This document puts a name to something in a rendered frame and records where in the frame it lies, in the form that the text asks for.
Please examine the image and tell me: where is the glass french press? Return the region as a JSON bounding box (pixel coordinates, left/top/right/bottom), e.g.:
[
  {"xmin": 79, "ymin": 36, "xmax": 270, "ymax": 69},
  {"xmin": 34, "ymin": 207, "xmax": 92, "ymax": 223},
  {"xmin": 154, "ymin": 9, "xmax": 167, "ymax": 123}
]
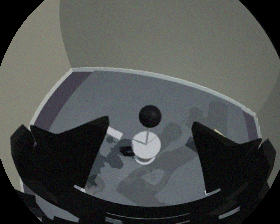
[{"xmin": 120, "ymin": 105, "xmax": 161, "ymax": 165}]

